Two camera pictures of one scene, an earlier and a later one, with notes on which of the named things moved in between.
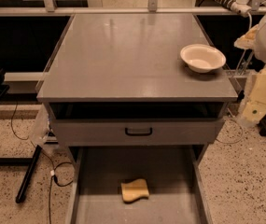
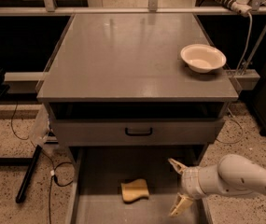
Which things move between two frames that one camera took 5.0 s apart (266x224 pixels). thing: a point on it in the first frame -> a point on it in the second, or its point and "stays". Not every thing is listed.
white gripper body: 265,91 -> 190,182
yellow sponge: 133,190 stays
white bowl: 203,58 stays
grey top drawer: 134,132 stays
